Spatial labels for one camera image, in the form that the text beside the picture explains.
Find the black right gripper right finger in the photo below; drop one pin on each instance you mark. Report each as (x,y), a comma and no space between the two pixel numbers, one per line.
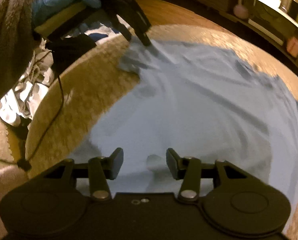
(189,171)

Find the floral lace tablecloth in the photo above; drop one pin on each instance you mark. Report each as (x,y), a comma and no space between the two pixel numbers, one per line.
(54,201)

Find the blue gloved left hand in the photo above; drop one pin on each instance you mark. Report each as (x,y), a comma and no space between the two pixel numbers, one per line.
(42,10)

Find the white and blue jersey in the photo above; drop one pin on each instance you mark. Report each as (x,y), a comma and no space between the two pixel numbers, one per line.
(49,59)

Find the brown fleece sleeve forearm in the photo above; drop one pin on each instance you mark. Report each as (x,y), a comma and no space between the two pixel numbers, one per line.
(17,41)

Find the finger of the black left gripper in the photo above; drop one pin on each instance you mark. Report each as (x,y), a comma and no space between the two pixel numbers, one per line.
(141,33)
(121,28)

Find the light blue t-shirt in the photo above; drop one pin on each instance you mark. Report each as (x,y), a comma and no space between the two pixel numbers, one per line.
(203,102)

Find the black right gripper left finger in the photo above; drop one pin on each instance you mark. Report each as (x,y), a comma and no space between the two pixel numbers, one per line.
(101,169)

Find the pink box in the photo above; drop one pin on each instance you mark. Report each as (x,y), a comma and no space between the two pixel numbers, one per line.
(292,46)

